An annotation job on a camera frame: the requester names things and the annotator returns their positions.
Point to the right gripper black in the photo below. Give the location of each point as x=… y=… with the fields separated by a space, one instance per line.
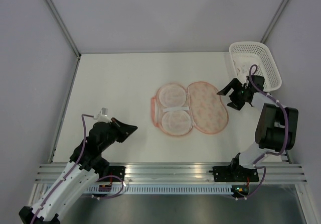
x=235 y=85

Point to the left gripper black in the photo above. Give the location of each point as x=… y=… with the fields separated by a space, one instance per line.
x=126 y=130

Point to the white bra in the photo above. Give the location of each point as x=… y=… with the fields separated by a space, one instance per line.
x=242 y=63

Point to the white perforated plastic basket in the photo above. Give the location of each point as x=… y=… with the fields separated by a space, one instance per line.
x=267 y=67

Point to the floral mesh laundry bag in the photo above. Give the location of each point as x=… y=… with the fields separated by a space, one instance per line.
x=176 y=110

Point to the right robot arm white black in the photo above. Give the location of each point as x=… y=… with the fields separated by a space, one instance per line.
x=276 y=128

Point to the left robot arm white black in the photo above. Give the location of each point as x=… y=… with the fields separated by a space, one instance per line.
x=85 y=167

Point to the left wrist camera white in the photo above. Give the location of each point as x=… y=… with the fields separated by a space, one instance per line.
x=102 y=116

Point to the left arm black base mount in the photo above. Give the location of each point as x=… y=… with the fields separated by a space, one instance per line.
x=114 y=174

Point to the white slotted cable duct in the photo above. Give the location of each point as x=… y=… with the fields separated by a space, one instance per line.
x=162 y=189

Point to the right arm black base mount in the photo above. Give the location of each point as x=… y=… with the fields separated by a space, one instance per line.
x=230 y=174

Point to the aluminium mounting rail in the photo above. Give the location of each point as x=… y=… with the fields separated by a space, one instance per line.
x=199 y=173

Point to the right aluminium frame post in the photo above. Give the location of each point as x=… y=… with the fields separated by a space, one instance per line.
x=276 y=17

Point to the aluminium frame post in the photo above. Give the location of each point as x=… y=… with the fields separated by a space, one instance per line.
x=58 y=19
x=276 y=17

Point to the left aluminium frame post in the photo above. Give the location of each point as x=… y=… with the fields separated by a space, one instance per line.
x=58 y=19

